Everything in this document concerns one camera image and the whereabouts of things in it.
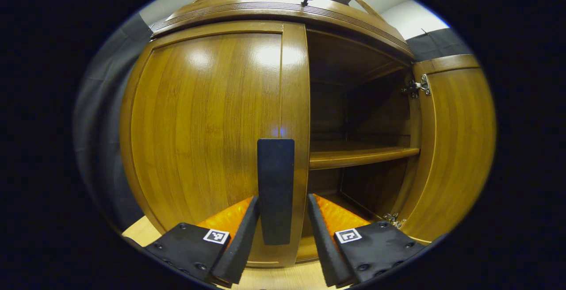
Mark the black drawer knob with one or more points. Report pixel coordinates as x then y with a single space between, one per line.
306 1

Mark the wooden cabinet drawer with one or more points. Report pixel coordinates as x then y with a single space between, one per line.
265 9

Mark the wooden inner shelf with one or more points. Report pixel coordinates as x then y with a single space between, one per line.
353 155

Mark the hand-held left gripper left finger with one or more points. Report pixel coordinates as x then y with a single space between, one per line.
241 246

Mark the metal door hinge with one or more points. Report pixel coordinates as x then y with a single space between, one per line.
395 220
418 87

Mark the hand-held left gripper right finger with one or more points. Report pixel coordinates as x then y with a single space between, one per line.
325 250

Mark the wooden double-door shoe cabinet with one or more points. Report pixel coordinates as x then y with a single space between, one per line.
353 104

